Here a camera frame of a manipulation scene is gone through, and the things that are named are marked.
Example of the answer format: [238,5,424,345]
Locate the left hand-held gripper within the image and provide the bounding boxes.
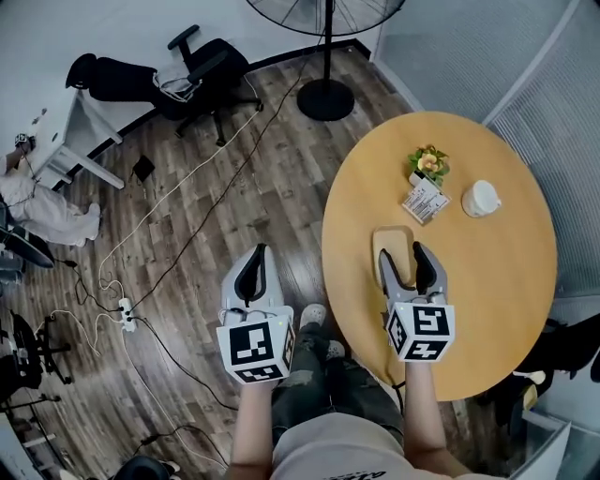
[216,243,297,387]

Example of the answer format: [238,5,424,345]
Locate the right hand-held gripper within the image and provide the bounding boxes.
[377,240,458,365]

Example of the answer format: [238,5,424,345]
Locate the cream square plastic dish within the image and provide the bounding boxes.
[371,225,419,290]

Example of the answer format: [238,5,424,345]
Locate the person's right forearm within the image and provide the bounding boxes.
[401,359,475,480]

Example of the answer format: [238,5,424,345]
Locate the person's left forearm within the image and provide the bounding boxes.
[228,381,283,480]

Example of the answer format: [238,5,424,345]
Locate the clear sign holder card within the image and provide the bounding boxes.
[401,181,453,228]

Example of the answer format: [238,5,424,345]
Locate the round wooden table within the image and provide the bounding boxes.
[321,111,559,402]

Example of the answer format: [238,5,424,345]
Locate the white cup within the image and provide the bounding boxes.
[460,179,503,219]

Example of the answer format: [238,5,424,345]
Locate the small potted flower plant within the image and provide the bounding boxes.
[406,144,452,189]

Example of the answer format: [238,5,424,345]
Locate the person's dark trousers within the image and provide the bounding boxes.
[271,322,406,447]

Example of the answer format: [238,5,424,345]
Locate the white power strip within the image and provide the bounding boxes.
[117,297,139,335]

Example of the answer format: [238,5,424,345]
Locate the cream coloured object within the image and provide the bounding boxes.
[512,368,548,410]

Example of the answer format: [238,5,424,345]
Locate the small black floor box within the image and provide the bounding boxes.
[130,154,157,182]

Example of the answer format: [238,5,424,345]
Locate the black headrest office chair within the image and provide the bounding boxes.
[476,317,600,424]

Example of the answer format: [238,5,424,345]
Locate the person's light shirt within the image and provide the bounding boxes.
[271,412,508,480]

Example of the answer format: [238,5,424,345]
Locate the black standing fan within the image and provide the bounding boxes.
[245,0,407,121]

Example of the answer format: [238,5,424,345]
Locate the black round-seat chair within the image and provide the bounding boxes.
[111,453,182,480]

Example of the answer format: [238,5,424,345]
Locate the grey cloth bundle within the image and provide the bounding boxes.
[151,68,203,103]

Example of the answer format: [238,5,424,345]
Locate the black mesh-back office chair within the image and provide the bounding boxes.
[0,200,57,270]

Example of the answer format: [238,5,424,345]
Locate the black star-base office chair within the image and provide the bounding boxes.
[0,307,74,391]

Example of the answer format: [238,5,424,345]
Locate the black reclining office chair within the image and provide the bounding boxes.
[65,23,264,148]

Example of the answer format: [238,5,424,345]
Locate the black tripod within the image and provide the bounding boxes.
[0,392,63,470]

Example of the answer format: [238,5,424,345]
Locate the white desk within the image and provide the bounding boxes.
[26,87,126,191]

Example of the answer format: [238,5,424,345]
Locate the long black floor cable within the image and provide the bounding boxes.
[129,27,330,314]

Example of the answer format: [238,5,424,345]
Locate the long white floor cable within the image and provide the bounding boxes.
[97,73,262,302]

